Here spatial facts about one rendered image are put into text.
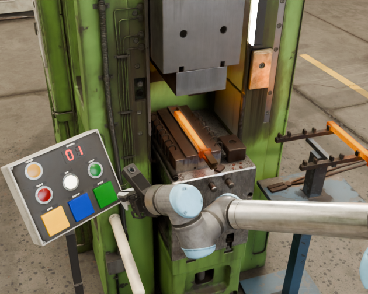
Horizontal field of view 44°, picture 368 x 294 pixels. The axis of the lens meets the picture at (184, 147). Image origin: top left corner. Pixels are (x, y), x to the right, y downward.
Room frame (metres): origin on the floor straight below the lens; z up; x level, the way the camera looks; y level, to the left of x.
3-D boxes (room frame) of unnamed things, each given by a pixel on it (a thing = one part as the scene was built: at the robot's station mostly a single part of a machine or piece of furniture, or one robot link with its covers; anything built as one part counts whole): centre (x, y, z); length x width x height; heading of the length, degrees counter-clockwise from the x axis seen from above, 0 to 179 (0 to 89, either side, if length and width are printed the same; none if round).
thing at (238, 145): (1.66, -0.21, 0.95); 0.12 x 0.08 x 0.06; 20
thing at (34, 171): (1.18, 0.48, 1.16); 0.05 x 0.03 x 0.04; 110
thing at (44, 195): (1.15, 0.45, 1.09); 0.05 x 0.03 x 0.04; 110
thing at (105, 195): (1.26, 0.28, 1.01); 0.07 x 0.05 x 0.07; 135
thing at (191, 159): (1.74, 0.01, 0.96); 0.42 x 0.20 x 0.09; 20
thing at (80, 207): (1.18, 0.35, 1.01); 0.07 x 0.05 x 0.07; 135
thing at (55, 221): (1.11, 0.42, 1.01); 0.07 x 0.05 x 0.07; 135
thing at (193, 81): (1.74, 0.01, 1.32); 0.42 x 0.20 x 0.10; 20
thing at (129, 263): (1.34, 0.23, 0.62); 0.44 x 0.05 x 0.05; 20
